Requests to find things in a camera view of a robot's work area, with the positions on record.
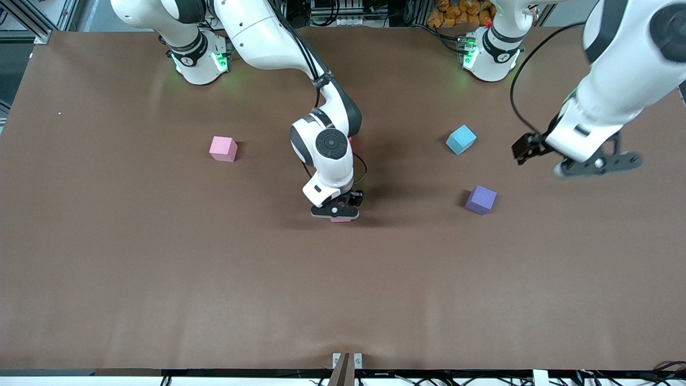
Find light blue foam block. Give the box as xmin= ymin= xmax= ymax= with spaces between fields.
xmin=445 ymin=124 xmax=478 ymax=156

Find purple foam block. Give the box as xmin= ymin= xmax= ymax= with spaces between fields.
xmin=465 ymin=185 xmax=497 ymax=216

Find bag of orange fruit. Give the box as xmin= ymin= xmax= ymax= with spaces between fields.
xmin=427 ymin=0 xmax=496 ymax=28

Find dark equipment rack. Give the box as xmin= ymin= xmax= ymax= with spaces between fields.
xmin=308 ymin=0 xmax=392 ymax=28

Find brown camera pole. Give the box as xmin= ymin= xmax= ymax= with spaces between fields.
xmin=328 ymin=352 xmax=355 ymax=386

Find tangled black cables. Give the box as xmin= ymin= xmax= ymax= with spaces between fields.
xmin=161 ymin=369 xmax=686 ymax=386

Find aluminium frame profile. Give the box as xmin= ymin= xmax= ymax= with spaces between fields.
xmin=0 ymin=0 xmax=81 ymax=44

